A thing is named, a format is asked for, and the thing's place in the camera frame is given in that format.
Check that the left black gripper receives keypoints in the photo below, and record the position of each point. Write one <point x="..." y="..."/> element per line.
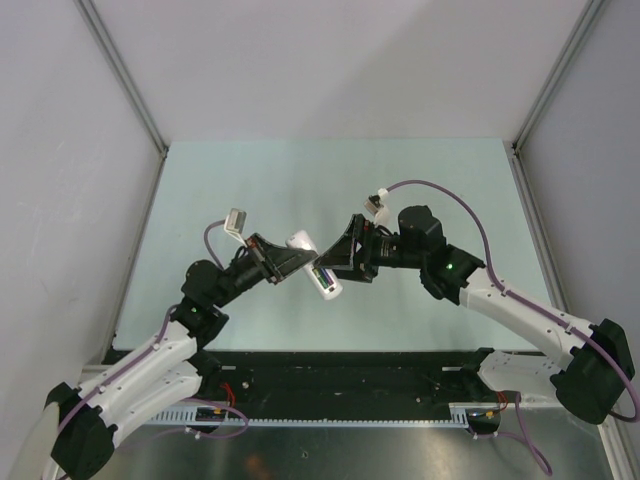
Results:
<point x="290" y="259"/>

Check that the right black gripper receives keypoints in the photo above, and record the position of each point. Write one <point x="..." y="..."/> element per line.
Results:
<point x="350" y="264"/>

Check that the blue purple AAA battery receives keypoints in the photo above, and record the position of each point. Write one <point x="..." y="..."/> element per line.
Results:
<point x="330" y="273"/>

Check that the white remote control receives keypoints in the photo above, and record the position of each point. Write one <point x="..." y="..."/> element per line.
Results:
<point x="312" y="265"/>

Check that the green AAA battery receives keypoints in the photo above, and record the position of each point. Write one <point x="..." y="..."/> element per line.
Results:
<point x="322" y="278"/>

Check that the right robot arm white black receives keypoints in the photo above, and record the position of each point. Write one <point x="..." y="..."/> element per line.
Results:
<point x="588" y="365"/>

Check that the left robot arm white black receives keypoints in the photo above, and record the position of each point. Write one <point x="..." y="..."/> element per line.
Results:
<point x="97" y="415"/>

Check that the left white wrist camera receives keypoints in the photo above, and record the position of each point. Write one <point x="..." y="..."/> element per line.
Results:
<point x="234" y="224"/>

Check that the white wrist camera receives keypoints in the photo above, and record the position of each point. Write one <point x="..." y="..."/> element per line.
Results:
<point x="376" y="205"/>
<point x="234" y="224"/>

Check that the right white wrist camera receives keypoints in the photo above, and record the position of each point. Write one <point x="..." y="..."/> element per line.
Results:
<point x="376" y="205"/>

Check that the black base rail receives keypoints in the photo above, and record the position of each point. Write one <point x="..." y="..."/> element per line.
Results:
<point x="341" y="387"/>

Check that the right aluminium frame post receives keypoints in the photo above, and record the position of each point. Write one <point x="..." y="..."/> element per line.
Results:
<point x="575" y="42"/>

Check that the aluminium frame post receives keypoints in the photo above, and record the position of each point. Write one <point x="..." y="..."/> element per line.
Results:
<point x="575" y="42"/>
<point x="116" y="63"/>

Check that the left aluminium frame post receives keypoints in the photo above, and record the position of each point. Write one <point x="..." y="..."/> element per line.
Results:
<point x="116" y="63"/>

